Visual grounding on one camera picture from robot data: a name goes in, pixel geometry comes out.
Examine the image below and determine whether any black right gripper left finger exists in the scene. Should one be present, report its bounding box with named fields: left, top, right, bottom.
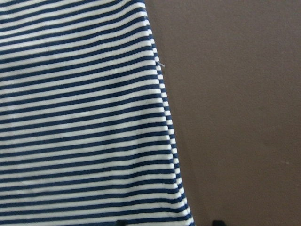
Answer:
left=116, top=220, right=127, bottom=226

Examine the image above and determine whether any navy white striped polo shirt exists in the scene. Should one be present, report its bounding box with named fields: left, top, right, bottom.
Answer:
left=0, top=0, right=194, bottom=226

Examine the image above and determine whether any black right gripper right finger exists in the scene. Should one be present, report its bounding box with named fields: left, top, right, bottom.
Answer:
left=212, top=220, right=224, bottom=226

